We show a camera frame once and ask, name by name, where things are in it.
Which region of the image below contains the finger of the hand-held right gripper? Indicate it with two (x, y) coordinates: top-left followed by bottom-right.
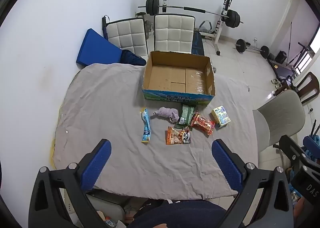
(303, 136), (320, 161)
(278, 135), (311, 172)

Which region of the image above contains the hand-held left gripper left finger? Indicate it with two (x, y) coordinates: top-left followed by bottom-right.
(28, 139), (112, 228)

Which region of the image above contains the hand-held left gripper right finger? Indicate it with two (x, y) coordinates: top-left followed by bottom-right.
(211, 139), (293, 228)

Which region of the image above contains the red snack packet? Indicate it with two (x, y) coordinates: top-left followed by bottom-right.
(190, 111), (216, 136)

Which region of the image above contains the small yellow blue box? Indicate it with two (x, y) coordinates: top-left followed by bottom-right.
(211, 105), (231, 127)

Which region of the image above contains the orange panda snack packet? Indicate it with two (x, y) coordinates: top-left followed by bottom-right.
(164, 128), (192, 145)

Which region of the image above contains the long blue snack packet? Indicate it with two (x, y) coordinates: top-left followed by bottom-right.
(140, 108), (152, 143)

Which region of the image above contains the green snack packet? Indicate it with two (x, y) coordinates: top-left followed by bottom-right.
(174, 104), (196, 132)

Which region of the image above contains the purple knotted cloth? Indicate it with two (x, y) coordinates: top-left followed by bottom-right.
(152, 107), (180, 123)

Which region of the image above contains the cardboard box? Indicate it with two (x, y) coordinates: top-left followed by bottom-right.
(141, 51), (216, 106)

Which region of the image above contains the beige plastic chair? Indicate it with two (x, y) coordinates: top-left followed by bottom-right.
(252, 89), (306, 166)

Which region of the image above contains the dark wooden chair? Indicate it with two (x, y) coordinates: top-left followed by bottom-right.
(290, 71), (320, 104)

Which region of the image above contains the person's dark clothing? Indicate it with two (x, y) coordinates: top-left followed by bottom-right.
(132, 199), (227, 228)

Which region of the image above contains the dark exercise machine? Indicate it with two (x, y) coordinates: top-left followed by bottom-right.
(267, 43), (310, 79)

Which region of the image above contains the window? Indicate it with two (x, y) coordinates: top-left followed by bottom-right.
(291, 43), (316, 76)

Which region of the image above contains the thin black pole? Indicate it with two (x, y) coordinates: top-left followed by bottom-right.
(287, 21), (293, 66)

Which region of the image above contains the dark blue jacket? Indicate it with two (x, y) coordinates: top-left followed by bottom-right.
(119, 49), (147, 66)

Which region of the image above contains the blue foam mat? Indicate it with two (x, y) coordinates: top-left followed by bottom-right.
(76, 29), (123, 69)

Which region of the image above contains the short barbell with black plates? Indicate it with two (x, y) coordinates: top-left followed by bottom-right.
(234, 39), (270, 58)

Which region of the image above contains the dark weight bench pad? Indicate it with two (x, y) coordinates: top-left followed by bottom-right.
(191, 32), (205, 55)

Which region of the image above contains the white quilted chair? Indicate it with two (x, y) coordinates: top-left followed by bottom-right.
(153, 14), (195, 54)
(106, 18), (148, 59)

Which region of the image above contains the dark upright bar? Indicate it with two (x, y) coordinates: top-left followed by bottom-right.
(102, 15), (111, 40)

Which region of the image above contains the white weight bench rack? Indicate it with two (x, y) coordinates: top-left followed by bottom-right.
(160, 0), (234, 56)

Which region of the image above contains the long barbell with black plates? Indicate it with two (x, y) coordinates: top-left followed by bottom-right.
(138, 0), (244, 29)

